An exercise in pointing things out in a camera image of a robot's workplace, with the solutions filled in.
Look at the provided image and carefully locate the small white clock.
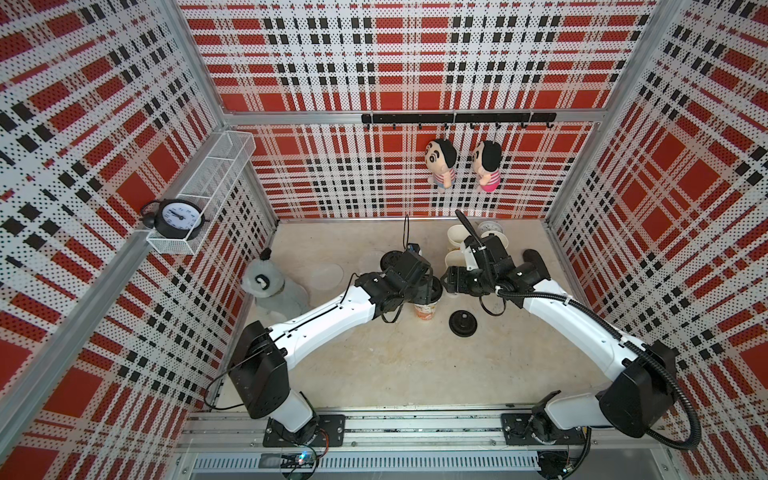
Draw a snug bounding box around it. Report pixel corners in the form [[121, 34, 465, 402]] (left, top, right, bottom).
[[477, 220, 503, 236]]

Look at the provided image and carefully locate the black remote control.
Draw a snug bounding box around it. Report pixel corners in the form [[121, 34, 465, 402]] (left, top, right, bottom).
[[522, 249, 551, 279]]

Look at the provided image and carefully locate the plush doll pink striped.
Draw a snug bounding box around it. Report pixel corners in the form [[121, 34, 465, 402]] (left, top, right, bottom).
[[471, 140, 502, 193]]

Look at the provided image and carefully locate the black cup lid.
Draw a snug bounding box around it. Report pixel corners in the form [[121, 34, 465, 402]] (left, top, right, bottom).
[[379, 250, 403, 272]]

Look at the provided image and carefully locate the black lid front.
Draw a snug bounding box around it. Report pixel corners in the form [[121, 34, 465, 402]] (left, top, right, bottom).
[[448, 310, 478, 338]]

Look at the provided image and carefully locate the plush doll blue striped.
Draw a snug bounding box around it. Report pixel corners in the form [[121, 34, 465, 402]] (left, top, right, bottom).
[[425, 139, 457, 190]]

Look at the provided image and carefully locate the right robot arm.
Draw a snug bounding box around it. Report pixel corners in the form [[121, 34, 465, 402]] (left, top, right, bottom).
[[441, 234, 702, 451]]

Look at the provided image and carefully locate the paper milk tea cup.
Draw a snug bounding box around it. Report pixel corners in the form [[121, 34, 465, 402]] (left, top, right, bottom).
[[444, 249, 466, 268], [414, 302, 437, 321]]

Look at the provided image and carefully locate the black round alarm clock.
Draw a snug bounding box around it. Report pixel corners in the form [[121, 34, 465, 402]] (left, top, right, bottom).
[[140, 199, 206, 240]]

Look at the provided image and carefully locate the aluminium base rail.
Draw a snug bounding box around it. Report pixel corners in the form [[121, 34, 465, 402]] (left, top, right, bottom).
[[168, 405, 685, 479]]

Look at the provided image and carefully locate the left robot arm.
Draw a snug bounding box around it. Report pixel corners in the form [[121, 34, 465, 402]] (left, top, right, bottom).
[[227, 249, 434, 433]]

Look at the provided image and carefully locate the back left paper cup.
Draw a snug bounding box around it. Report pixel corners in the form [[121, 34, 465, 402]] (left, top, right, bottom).
[[446, 224, 470, 250]]

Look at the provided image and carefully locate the black hook rail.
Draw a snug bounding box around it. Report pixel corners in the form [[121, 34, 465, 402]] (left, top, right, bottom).
[[361, 112, 557, 127]]

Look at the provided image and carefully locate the grey plush toy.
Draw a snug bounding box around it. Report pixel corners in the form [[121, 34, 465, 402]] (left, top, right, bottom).
[[242, 247, 310, 320]]

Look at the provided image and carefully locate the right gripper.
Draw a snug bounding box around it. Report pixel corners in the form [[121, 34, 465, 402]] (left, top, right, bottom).
[[440, 264, 496, 296]]

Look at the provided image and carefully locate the back right paper cup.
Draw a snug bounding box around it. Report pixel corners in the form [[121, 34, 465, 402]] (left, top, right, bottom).
[[482, 231, 509, 249]]

